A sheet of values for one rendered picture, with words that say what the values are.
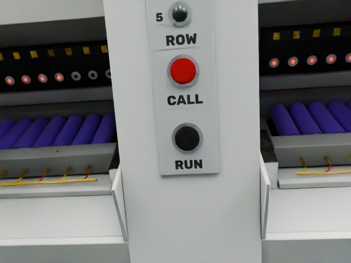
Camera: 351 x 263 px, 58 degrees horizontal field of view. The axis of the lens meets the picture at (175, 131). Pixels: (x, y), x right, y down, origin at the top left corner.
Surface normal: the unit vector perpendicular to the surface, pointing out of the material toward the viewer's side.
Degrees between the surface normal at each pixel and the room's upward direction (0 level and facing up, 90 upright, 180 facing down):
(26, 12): 110
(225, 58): 90
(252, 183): 90
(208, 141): 90
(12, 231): 20
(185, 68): 90
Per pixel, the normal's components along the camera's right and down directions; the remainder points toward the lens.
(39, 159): -0.03, 0.52
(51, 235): -0.09, -0.85
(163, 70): -0.07, 0.19
